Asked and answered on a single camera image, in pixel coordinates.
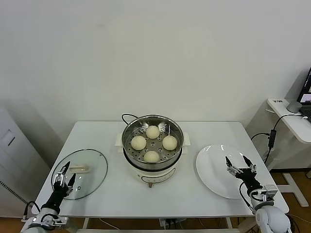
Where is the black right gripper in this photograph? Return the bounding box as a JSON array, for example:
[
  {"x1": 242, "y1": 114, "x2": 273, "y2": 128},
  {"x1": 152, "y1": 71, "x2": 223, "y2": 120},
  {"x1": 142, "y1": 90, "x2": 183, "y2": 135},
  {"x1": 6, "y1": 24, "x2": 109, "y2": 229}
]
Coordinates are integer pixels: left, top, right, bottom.
[{"x1": 225, "y1": 155, "x2": 263, "y2": 192}]

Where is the grey cylinder speaker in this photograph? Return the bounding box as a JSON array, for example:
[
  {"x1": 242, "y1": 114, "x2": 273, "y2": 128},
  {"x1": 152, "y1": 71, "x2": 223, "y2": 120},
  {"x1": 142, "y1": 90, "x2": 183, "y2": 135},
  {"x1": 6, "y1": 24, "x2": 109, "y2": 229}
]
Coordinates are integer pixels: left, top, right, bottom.
[{"x1": 286, "y1": 101, "x2": 302, "y2": 113}]

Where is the open black laptop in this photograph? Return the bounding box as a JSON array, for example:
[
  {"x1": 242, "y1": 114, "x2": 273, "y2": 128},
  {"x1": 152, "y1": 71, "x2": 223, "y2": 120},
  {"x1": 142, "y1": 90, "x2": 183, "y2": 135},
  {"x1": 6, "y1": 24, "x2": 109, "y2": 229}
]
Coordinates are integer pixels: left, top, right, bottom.
[{"x1": 296, "y1": 67, "x2": 311, "y2": 116}]

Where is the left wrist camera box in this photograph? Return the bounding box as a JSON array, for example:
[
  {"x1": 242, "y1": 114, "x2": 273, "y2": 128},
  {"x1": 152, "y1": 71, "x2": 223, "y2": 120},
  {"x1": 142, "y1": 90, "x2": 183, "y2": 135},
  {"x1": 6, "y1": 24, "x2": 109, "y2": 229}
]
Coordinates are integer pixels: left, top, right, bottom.
[{"x1": 47, "y1": 215, "x2": 70, "y2": 229}]

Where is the white steamed baozi bun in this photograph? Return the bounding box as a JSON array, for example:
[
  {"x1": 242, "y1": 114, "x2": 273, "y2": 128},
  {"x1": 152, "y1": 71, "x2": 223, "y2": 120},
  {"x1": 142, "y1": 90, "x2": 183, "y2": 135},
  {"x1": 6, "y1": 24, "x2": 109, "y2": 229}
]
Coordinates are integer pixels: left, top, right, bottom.
[
  {"x1": 145, "y1": 125, "x2": 160, "y2": 139},
  {"x1": 130, "y1": 135, "x2": 147, "y2": 150},
  {"x1": 143, "y1": 150, "x2": 160, "y2": 163},
  {"x1": 162, "y1": 135, "x2": 178, "y2": 150}
]

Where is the white floor cabinet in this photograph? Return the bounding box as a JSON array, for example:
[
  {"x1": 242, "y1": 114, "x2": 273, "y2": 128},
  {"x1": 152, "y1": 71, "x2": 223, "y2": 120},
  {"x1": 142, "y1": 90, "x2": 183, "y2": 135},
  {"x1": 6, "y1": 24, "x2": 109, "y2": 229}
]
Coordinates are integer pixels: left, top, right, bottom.
[{"x1": 0, "y1": 104, "x2": 52, "y2": 218}]

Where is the round glass pot lid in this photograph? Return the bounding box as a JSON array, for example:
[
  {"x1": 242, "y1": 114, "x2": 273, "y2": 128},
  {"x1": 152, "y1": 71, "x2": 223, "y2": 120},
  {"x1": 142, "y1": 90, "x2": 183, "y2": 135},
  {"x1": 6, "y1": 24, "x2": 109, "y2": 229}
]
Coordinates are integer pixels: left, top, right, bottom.
[{"x1": 51, "y1": 149, "x2": 108, "y2": 200}]

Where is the cream electric cooker pot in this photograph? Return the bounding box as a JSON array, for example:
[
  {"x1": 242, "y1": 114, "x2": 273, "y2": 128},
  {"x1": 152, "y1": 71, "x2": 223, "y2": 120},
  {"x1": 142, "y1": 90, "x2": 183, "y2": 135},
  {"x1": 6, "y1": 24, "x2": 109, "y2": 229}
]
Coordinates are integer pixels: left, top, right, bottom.
[{"x1": 114, "y1": 131, "x2": 191, "y2": 189}]

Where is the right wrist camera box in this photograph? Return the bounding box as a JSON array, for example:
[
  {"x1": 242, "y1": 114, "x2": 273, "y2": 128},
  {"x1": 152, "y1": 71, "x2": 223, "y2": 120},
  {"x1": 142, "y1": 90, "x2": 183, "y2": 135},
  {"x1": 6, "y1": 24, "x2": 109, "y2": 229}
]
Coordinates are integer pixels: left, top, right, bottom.
[{"x1": 261, "y1": 184, "x2": 277, "y2": 201}]

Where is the round white plate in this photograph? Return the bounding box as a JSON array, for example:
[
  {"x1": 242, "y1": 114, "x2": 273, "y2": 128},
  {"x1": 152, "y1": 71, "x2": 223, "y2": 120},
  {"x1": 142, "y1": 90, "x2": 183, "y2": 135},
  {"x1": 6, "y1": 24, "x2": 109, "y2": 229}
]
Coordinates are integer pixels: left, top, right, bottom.
[{"x1": 195, "y1": 144, "x2": 258, "y2": 200}]

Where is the white power strip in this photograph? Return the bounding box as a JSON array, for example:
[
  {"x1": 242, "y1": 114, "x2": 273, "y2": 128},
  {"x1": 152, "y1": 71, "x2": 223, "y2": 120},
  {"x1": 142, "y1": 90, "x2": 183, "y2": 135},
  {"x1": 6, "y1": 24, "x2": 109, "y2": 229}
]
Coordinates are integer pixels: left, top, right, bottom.
[{"x1": 159, "y1": 218, "x2": 182, "y2": 230}]

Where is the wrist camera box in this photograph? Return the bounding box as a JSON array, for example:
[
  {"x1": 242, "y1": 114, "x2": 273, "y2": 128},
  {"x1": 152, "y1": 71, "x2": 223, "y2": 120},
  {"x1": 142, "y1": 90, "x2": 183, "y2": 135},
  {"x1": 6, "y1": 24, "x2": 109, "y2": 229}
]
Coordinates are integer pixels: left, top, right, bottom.
[
  {"x1": 261, "y1": 184, "x2": 277, "y2": 201},
  {"x1": 47, "y1": 215, "x2": 70, "y2": 229}
]

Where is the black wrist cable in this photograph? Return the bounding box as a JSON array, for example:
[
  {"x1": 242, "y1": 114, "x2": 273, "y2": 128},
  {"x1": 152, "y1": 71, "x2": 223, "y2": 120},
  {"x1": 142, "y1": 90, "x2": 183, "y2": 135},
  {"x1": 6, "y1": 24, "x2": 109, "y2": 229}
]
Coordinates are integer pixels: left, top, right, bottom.
[
  {"x1": 22, "y1": 200, "x2": 41, "y2": 221},
  {"x1": 239, "y1": 181, "x2": 257, "y2": 214}
]

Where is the black cable with adapter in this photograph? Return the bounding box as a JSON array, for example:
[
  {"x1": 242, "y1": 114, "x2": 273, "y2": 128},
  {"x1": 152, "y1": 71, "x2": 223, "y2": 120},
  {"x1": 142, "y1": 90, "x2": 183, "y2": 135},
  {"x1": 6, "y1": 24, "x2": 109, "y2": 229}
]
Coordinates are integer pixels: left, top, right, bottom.
[{"x1": 251, "y1": 114, "x2": 308, "y2": 165}]

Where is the white table frame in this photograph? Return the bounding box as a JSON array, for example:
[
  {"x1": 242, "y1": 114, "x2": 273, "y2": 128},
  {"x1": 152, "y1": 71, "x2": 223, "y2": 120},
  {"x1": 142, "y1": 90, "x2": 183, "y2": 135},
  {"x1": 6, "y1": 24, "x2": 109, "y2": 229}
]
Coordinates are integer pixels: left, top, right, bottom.
[{"x1": 63, "y1": 217, "x2": 243, "y2": 233}]

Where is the black cooker power cord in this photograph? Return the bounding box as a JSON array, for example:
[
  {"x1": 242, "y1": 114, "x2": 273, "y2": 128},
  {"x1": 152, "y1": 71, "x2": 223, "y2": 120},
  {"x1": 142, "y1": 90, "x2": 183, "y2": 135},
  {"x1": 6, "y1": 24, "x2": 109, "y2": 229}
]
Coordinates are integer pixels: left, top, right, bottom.
[{"x1": 121, "y1": 113, "x2": 140, "y2": 125}]

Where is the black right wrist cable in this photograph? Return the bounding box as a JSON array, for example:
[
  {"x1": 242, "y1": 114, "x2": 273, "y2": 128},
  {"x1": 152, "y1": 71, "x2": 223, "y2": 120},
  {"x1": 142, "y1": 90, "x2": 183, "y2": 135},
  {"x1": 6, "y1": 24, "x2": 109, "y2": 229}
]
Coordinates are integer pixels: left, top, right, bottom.
[{"x1": 239, "y1": 181, "x2": 257, "y2": 214}]

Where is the white side desk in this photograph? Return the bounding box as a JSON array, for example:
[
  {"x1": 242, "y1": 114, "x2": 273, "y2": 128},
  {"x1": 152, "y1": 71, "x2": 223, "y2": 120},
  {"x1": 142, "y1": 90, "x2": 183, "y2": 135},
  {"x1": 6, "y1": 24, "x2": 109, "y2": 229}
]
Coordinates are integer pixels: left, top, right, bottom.
[{"x1": 245, "y1": 98, "x2": 311, "y2": 207}]

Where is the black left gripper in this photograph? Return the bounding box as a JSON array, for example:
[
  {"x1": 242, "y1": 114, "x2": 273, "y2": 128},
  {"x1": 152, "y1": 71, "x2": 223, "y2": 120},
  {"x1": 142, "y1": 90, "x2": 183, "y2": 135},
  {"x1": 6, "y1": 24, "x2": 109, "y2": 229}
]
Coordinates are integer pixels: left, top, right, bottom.
[{"x1": 41, "y1": 161, "x2": 76, "y2": 212}]

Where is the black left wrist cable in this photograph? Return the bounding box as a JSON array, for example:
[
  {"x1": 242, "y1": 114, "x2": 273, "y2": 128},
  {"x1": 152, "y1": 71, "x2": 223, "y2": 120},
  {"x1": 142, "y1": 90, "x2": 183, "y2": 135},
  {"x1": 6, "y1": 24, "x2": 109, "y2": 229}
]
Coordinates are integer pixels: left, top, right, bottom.
[{"x1": 22, "y1": 200, "x2": 41, "y2": 221}]

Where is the perforated steel steamer basket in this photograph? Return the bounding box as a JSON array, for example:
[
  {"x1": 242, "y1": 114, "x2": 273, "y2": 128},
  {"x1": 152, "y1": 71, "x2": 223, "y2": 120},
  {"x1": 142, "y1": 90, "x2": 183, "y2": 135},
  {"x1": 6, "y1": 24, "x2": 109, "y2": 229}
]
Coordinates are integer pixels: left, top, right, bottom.
[{"x1": 121, "y1": 115, "x2": 185, "y2": 170}]

